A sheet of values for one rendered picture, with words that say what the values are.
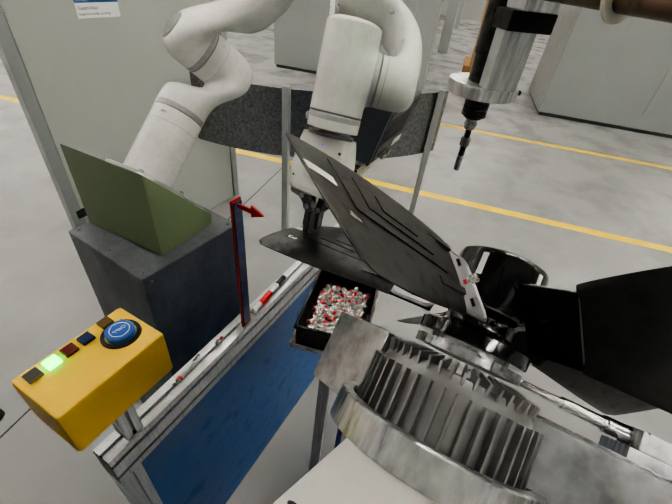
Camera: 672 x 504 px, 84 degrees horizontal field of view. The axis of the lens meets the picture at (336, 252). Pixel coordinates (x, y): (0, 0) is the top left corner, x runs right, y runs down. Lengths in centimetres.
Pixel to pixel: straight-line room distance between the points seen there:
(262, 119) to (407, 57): 180
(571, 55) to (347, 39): 600
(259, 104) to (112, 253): 151
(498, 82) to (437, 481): 38
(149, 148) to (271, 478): 122
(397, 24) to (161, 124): 59
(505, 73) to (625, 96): 643
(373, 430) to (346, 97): 45
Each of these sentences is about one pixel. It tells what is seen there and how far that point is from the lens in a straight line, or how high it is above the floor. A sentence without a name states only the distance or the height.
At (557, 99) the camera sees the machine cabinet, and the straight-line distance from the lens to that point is 663.
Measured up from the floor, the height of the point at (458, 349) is 119.
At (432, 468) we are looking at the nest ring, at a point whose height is 116.
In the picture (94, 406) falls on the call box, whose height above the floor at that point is 104.
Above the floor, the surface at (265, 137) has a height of 65.
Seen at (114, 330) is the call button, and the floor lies 108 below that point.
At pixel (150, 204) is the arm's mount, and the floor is 108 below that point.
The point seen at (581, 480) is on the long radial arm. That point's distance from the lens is 55.
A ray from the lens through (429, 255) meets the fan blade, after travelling 39.
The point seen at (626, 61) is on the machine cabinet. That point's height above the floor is 84.
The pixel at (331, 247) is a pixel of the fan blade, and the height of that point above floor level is 116.
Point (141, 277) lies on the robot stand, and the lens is 96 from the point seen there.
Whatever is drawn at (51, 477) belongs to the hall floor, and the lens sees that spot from 185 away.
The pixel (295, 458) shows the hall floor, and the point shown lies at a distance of 166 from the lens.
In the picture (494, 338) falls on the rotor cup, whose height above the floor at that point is 121.
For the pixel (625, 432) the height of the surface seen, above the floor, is 110.
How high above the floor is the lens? 154
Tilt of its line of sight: 38 degrees down
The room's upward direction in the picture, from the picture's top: 7 degrees clockwise
